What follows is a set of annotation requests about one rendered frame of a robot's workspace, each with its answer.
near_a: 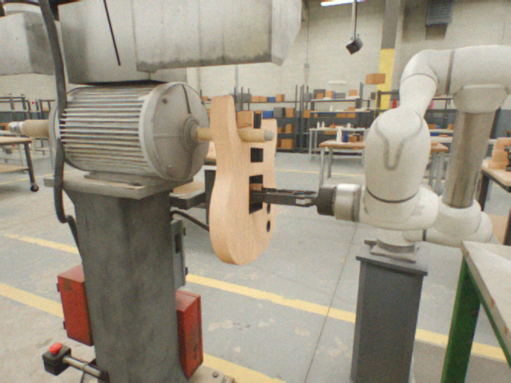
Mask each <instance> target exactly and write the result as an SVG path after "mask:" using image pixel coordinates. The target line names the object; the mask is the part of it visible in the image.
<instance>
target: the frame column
mask: <svg viewBox="0 0 511 383"><path fill-rule="evenodd" d="M171 190H172V189H169V190H166V191H164V192H162V193H159V194H156V195H152V196H150V197H147V198H143V199H141V200H136V199H129V198H119V197H113V196H107V195H96V194H91V193H85V192H79V191H68V189H63V191H64V192H65V193H66V195H67V196H68V198H69V200H70V201H71V203H72V204H73V207H75V216H76V222H77V228H78V238H79V243H80V249H81V259H82V264H83V271H84V280H85V286H86V291H87V301H88V307H89V313H90V322H91V328H92V334H93V339H94V349H95V355H96V361H97V366H98V367H100V368H102V369H103V370H105V371H108V376H109V383H189V382H190V379H189V380H188V381H187V379H186V376H185V372H184V371H183V368H182V366H181V362H180V360H179V341H178V330H177V319H176V297H175V289H176V285H175V274H174V262H173V240H172V229H171V217H170V193H171Z"/></svg>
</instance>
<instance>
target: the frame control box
mask: <svg viewBox="0 0 511 383"><path fill-rule="evenodd" d="M216 172H217V166H213V167H210V168H207V169H205V202H206V222H207V224H209V225H210V206H211V197H212V193H213V189H214V183H215V179H216ZM174 214H178V215H180V216H182V217H185V218H186V219H188V220H190V221H192V222H193V223H195V224H196V225H198V226H200V227H202V228H203V229H206V230H207V231H208V232H210V227H209V226H207V225H205V224H204V223H202V222H201V221H198V220H196V219H195V218H194V217H191V216H190V215H188V214H186V213H184V212H182V211H180V210H172V211H171V212H170V217H171V222H173V220H174V217H173V215H174Z"/></svg>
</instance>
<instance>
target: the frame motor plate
mask: <svg viewBox="0 0 511 383"><path fill-rule="evenodd" d="M88 173H89V172H85V171H76V172H71V173H64V174H63V186H62V189H68V191H74V192H85V193H91V194H96V195H107V196H113V197H119V198H129V199H136V200H141V199H143V198H147V197H150V196H152V195H156V194H159V193H162V192H164V191H166V190H169V189H172V188H175V187H178V186H181V185H185V184H186V183H189V182H193V177H192V178H191V179H188V180H185V181H176V180H171V181H168V182H164V183H160V184H157V185H144V184H139V182H133V183H129V182H117V181H110V180H102V179H89V178H84V174H88ZM43 184H44V186H46V187H51V188H53V186H54V176H47V177H43Z"/></svg>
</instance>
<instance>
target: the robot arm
mask: <svg viewBox="0 0 511 383"><path fill-rule="evenodd" d="M453 53H454V55H453ZM452 58H453V60H452ZM451 68H452V70H451ZM450 73H451V75H450ZM449 79H450V80H449ZM448 90H449V92H448ZM509 94H511V46H472V47H466V48H463V49H452V50H443V51H436V50H432V49H429V50H424V51H421V52H419V53H418V54H417V55H415V56H414V57H413V58H412V59H411V60H410V62H409V63H408V64H407V66H406V67H405V70H404V72H403V75H402V77H401V87H400V88H399V97H400V106H399V107H397V108H394V109H389V111H387V112H384V113H383V114H382V115H380V116H379V117H378V118H377V119H375V121H374V122H373V124H372V125H371V126H370V129H369V131H368V133H367V138H366V142H365V150H364V175H365V178H366V185H361V184H348V183H339V184H338V187H336V185H320V186H319V189H318V194H316V191H313V190H296V189H288V188H283V189H281V188H279V189H278V188H269V187H261V191H258V190H250V201H253V202H261V203H265V204H277V205H286V206H294V207H301V208H303V207H311V206H316V211H317V214H318V215H322V216H330V217H333V216H334V215H335V219H336V220H343V221H345V220H346V221H350V222H355V223H365V224H367V225H369V226H372V227H376V228H377V238H375V239H365V241H364V244H365V245H368V246H371V247H373V248H372V249H370V254H371V255H379V256H383V257H387V258H394V259H398V260H401V261H407V262H410V263H416V258H415V257H416V253H417V251H418V250H419V246H418V245H415V243H416V242H421V241H423V242H430V243H433V244H437V245H444V246H449V247H456V248H460V247H461V244H462V240H465V241H472V242H484V243H488V241H489V240H490V237H491V233H492V229H493V224H492V221H491V219H490V217H489V216H488V215H487V214H486V213H485V212H481V208H480V205H479V204H478V202H476V200H475V199H474V198H475V192H476V188H477V184H478V179H479V175H480V171H481V166H482V163H483V159H484V156H485V153H486V150H487V145H488V141H489V137H490V132H491V129H492V125H493V121H494V115H495V112H496V109H498V108H499V107H500V106H501V105H502V104H503V102H504V100H505V99H506V98H507V97H508V95H509ZM439 95H452V99H453V104H454V106H455V107H456V108H457V113H456V114H455V123H454V128H453V133H452V141H451V146H450V151H449V160H448V165H447V170H446V178H445V183H444V188H443V195H442V196H440V197H438V195H436V194H435V193H433V192H431V191H429V189H427V188H425V187H423V186H420V183H421V181H422V178H423V176H424V171H425V169H426V165H427V161H428V158H429V155H430V134H429V130H428V127H427V124H426V122H425V121H424V119H423V117H424V112H425V110H426V108H427V106H428V104H430V101H431V100H432V99H433V97H434V96H439Z"/></svg>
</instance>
